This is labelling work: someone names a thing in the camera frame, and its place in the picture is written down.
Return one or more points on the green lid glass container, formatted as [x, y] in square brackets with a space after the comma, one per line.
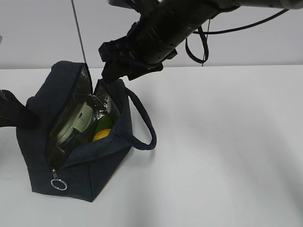
[80, 119]

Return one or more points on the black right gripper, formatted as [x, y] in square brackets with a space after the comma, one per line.
[138, 53]

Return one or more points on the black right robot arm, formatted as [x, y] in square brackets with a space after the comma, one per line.
[162, 26]

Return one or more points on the yellow pear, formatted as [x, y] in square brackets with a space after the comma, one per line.
[101, 134]

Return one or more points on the navy insulated lunch bag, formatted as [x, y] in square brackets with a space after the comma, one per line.
[84, 172]

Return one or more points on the green cucumber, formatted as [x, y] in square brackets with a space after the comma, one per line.
[106, 122]

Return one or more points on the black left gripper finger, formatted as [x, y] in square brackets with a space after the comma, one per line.
[15, 114]

